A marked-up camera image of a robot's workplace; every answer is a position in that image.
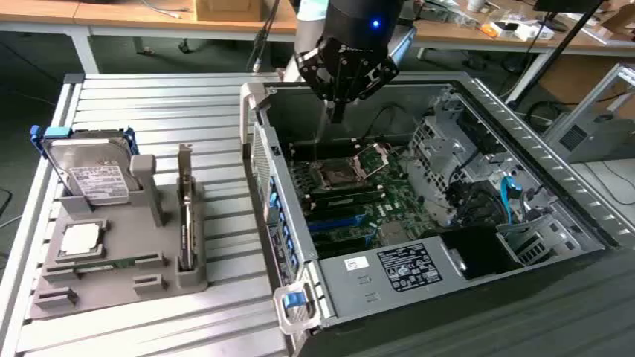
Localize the black hanging cable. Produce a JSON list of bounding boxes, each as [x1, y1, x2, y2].
[[245, 0, 281, 74]]

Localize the white small box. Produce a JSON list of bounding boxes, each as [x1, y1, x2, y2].
[[514, 24, 554, 42]]

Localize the silver CPU chip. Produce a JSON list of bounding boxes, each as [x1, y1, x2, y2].
[[58, 224, 105, 257]]

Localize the cluttered wooden desk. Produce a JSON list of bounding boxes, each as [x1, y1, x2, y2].
[[410, 0, 635, 107]]

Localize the grey parts rack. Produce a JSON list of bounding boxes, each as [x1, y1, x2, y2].
[[26, 154, 209, 321]]

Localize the brown cardboard box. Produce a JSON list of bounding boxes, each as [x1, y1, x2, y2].
[[194, 0, 265, 22]]

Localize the black plastic shroud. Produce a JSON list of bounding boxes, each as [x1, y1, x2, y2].
[[438, 225, 522, 280]]

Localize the green RAM stick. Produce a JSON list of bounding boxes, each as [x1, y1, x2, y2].
[[73, 259, 137, 271]]

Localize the silver disk bay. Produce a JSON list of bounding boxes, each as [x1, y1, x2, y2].
[[494, 214, 592, 267]]

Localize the black arched wire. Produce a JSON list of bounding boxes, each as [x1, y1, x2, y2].
[[369, 105, 424, 139]]

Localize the RAM memory stick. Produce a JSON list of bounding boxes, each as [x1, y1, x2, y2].
[[175, 144, 197, 273]]

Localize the blue flat wire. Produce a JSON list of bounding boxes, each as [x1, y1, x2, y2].
[[500, 175, 522, 226]]

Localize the metal socket cover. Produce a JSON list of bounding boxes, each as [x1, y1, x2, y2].
[[350, 143, 390, 174]]

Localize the open cardboard carton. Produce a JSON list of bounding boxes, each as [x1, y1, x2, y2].
[[597, 3, 635, 42]]

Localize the black installed RAM stick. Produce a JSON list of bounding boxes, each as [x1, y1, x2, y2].
[[308, 188, 386, 211]]

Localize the hard disk with blue bracket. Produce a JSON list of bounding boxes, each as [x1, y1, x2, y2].
[[29, 125, 139, 207]]

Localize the coiled black floor cable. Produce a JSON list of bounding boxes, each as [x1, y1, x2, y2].
[[524, 99, 566, 128]]

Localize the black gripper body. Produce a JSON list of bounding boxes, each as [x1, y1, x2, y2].
[[316, 0, 400, 103]]

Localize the long wooden desk white legs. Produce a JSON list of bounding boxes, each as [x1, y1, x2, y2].
[[0, 0, 298, 75]]

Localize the CPU socket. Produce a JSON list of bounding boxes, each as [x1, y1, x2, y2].
[[309, 158, 370, 191]]

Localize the grey computer tower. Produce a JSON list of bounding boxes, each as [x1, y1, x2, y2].
[[542, 109, 635, 164]]

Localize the white cable on desk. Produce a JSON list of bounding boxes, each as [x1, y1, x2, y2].
[[137, 0, 185, 19]]

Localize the green motherboard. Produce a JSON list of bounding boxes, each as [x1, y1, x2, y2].
[[286, 148, 446, 258]]

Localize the black expansion slot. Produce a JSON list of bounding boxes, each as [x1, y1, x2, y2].
[[314, 236, 372, 258]]

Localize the blue expansion slot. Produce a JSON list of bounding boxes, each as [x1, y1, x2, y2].
[[306, 214, 368, 232]]

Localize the aluminium profile frame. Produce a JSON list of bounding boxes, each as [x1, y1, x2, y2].
[[569, 62, 635, 126]]

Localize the grey power supply unit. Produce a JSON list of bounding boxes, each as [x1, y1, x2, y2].
[[316, 234, 470, 321]]

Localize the black monitor with stand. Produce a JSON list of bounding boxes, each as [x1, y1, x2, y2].
[[532, 0, 604, 33]]

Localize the silver perforated drive cage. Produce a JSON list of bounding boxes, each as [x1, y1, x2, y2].
[[405, 92, 521, 181]]

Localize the black slanted tripod pole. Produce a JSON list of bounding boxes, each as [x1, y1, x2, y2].
[[502, 0, 613, 109]]

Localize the open black PC case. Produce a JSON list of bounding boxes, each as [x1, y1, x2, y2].
[[238, 72, 621, 357]]

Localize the square chipset heatsink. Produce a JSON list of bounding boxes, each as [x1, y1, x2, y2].
[[378, 222, 413, 246]]

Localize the black wire bundle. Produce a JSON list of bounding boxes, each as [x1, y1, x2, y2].
[[444, 181, 502, 228]]

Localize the orange and white box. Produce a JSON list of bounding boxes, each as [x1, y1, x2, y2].
[[482, 20, 521, 39]]

